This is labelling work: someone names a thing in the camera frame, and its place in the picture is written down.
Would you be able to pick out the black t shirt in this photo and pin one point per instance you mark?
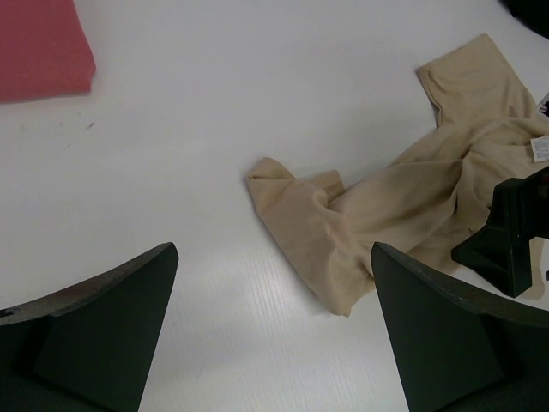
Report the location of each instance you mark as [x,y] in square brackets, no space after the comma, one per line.
[533,14]

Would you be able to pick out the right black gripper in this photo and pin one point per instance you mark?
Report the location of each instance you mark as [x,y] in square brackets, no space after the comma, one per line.
[500,251]

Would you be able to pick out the beige t shirt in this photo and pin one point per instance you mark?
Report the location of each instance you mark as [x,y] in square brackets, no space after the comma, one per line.
[427,201]

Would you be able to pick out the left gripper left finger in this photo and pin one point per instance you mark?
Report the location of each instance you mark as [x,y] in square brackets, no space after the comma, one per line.
[88,347]

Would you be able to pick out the folded pink t shirt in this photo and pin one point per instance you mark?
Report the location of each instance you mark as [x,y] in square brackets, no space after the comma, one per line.
[44,51]

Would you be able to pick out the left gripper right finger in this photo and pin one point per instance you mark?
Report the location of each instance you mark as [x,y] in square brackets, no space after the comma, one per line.
[458,347]

